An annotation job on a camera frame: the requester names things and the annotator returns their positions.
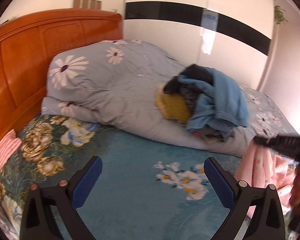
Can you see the dark grey clothes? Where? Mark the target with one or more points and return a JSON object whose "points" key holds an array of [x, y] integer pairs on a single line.
{"points": [[189, 98]]}

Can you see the white wardrobe black stripe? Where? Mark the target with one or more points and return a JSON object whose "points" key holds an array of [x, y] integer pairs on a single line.
{"points": [[232, 36]]}

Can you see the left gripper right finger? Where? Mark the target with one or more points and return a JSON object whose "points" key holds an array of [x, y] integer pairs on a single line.
{"points": [[267, 221]]}

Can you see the pink fleece garment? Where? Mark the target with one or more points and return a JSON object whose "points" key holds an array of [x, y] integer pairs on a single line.
{"points": [[259, 169]]}

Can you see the orange wooden headboard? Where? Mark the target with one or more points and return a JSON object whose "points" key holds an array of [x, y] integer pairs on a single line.
{"points": [[27, 46]]}

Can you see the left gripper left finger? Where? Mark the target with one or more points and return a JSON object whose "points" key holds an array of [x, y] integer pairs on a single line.
{"points": [[38, 221]]}

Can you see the mustard knitted sweater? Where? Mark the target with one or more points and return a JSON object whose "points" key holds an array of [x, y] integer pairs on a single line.
{"points": [[172, 106]]}

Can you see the green hanging plant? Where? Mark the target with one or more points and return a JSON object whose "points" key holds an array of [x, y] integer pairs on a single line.
{"points": [[279, 17]]}

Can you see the pink striped cloth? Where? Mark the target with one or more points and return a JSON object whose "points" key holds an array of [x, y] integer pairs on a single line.
{"points": [[8, 145]]}

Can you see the grey daisy print duvet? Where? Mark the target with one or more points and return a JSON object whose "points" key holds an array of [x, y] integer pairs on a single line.
{"points": [[115, 84]]}

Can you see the teal floral bed blanket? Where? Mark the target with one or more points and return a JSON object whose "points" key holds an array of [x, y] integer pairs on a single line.
{"points": [[147, 190]]}

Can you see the wall switch panel row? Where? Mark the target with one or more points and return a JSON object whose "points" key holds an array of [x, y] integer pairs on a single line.
{"points": [[87, 4]]}

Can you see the blue sweatpants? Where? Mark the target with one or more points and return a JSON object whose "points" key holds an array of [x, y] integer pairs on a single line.
{"points": [[220, 106]]}

